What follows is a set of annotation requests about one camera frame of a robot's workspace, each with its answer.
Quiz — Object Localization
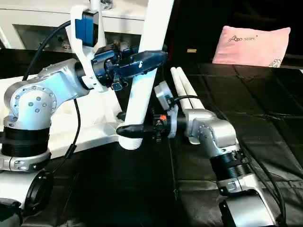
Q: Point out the white plastic table leg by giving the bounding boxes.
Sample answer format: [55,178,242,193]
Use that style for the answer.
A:
[89,0,101,12]
[116,0,175,151]
[170,67,190,110]
[176,67,205,145]

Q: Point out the dark ornament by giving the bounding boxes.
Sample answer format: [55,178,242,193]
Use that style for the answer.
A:
[100,0,115,11]

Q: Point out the black sofa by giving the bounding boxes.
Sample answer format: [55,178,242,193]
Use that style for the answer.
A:
[163,0,303,67]

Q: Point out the white glass-door cabinet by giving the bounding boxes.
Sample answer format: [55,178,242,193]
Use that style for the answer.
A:
[0,0,148,50]

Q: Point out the black work mat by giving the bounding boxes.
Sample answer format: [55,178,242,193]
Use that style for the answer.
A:
[0,45,303,227]

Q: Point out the pink printed pillow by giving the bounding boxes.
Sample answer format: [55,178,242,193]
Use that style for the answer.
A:
[212,26,292,69]

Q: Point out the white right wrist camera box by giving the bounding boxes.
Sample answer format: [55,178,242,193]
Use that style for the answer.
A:
[153,81,179,115]

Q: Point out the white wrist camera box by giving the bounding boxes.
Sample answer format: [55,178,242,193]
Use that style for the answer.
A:
[153,81,179,115]
[70,6,110,93]

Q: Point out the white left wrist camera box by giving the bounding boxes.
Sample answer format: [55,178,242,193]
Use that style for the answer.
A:
[70,6,110,93]

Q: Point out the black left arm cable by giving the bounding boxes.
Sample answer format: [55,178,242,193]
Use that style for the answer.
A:
[21,21,83,176]

